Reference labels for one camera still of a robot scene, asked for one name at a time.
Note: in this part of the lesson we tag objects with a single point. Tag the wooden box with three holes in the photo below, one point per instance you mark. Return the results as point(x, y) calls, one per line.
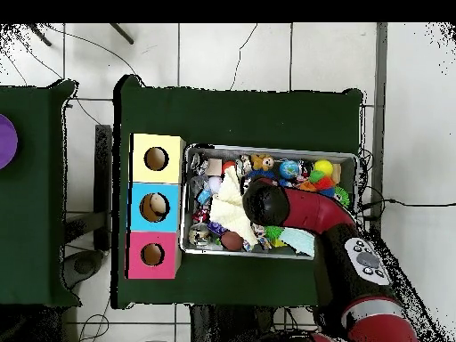
point(139, 171)

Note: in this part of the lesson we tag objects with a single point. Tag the black stand leg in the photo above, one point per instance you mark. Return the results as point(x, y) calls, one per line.
point(122, 34)
point(39, 34)

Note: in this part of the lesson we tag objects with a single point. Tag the wooden block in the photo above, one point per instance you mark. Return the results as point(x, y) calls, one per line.
point(213, 167)

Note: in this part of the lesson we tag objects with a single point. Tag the bright green spiky ball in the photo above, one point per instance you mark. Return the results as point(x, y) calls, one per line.
point(272, 233)

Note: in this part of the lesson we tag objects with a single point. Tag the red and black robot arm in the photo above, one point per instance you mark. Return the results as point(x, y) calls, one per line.
point(313, 213)

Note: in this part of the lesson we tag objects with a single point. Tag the brown toy football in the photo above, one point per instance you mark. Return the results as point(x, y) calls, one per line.
point(232, 241)

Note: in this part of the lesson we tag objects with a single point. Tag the purple disc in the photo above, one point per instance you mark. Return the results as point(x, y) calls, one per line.
point(7, 142)

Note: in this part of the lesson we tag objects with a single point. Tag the orange ball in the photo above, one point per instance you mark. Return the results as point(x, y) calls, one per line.
point(228, 166)

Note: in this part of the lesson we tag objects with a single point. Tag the dark green tablecloth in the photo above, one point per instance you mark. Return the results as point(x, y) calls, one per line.
point(35, 213)
point(231, 117)

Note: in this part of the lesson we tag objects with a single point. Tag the cream knitted cloth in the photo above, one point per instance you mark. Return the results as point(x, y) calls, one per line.
point(228, 210)

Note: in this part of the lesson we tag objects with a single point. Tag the yellow ball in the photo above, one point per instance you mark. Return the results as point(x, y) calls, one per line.
point(323, 167)

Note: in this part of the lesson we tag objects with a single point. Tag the black upright panel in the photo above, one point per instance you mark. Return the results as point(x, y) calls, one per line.
point(103, 178)

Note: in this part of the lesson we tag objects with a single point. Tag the globe print ball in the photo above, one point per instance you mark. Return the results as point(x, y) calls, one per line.
point(288, 169)

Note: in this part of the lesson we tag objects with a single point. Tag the mint green knitted cloth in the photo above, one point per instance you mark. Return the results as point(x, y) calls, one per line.
point(299, 242)

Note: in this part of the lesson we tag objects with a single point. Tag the grey stand base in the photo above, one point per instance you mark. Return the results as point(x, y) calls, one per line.
point(85, 265)

